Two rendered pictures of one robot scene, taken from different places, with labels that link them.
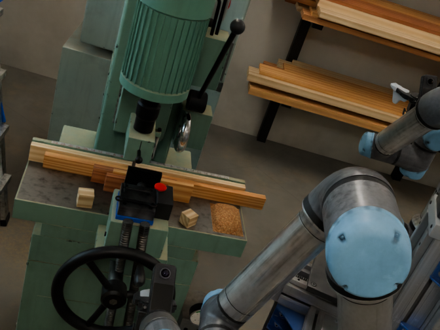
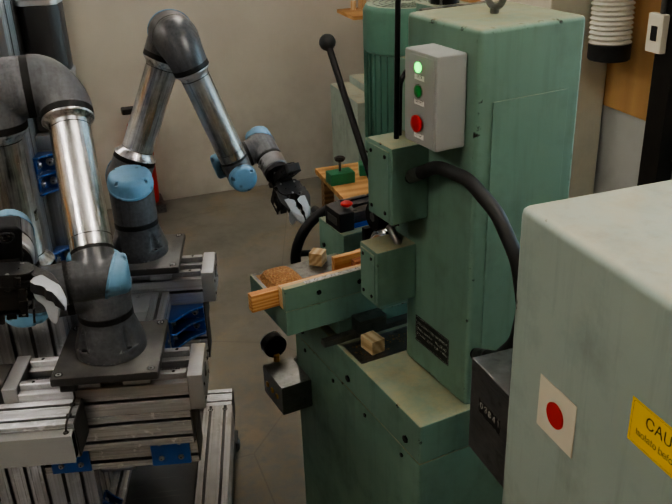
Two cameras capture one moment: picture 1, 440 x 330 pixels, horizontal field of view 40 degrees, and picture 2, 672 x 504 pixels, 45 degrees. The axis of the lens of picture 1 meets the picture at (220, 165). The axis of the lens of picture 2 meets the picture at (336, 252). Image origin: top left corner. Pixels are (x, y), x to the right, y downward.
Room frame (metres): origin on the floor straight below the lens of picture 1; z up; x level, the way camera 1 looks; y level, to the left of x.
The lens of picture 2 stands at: (3.00, -0.29, 1.76)
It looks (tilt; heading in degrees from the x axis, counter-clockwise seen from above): 25 degrees down; 168
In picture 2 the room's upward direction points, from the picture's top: 2 degrees counter-clockwise
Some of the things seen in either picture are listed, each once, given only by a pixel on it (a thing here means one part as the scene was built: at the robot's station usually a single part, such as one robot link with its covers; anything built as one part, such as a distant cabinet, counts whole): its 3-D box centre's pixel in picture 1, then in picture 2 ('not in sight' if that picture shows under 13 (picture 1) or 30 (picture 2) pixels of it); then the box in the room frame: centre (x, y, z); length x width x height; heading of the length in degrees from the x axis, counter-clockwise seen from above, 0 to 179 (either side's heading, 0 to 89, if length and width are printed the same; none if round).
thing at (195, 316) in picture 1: (199, 315); (274, 348); (1.22, -0.08, 0.65); 0.06 x 0.04 x 0.08; 105
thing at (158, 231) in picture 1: (137, 222); (355, 236); (1.18, 0.15, 0.91); 0.15 x 0.14 x 0.09; 105
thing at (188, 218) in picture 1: (188, 218); (317, 257); (1.27, 0.03, 0.92); 0.03 x 0.03 x 0.03; 58
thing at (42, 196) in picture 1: (134, 216); (372, 265); (1.26, 0.17, 0.87); 0.61 x 0.30 x 0.06; 105
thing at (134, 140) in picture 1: (139, 140); not in sight; (1.38, 0.22, 1.03); 0.14 x 0.07 x 0.09; 15
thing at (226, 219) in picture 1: (227, 215); (282, 276); (1.35, -0.07, 0.91); 0.12 x 0.09 x 0.03; 15
